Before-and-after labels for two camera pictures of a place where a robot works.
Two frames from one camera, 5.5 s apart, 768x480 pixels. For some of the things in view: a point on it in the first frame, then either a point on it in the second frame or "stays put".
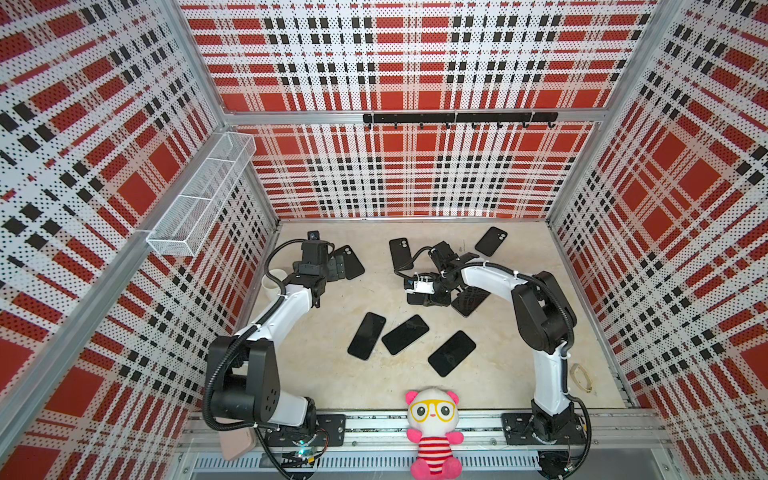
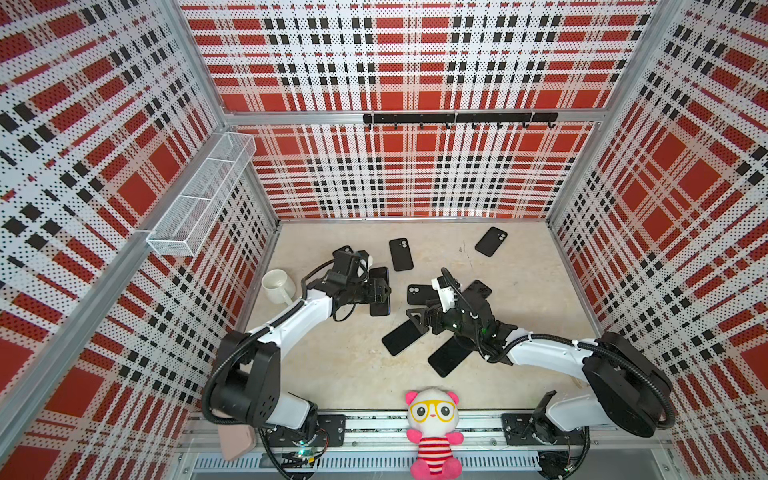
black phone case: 415,299 stays put
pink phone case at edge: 235,442 stays put
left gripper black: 336,268 to 369,293
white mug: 270,287 stays put
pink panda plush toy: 432,416 stays put
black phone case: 491,241 stays put
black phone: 366,336 to 380,308
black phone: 405,334 stays put
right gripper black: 432,298 to 436,311
